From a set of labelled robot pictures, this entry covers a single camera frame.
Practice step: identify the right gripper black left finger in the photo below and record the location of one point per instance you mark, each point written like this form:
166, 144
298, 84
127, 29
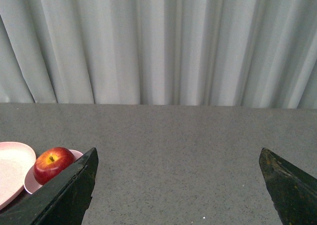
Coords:
62, 201

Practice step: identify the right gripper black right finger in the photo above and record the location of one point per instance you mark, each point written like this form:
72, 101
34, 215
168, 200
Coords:
292, 190

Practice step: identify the red apple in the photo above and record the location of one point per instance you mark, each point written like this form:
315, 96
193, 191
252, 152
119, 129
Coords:
50, 163

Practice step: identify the pink bowl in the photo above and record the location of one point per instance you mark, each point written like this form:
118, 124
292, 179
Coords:
31, 185

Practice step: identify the pink plate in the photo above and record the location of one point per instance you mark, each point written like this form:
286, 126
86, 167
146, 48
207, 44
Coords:
15, 161

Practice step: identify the white curtain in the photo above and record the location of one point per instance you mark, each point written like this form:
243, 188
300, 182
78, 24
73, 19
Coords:
252, 53

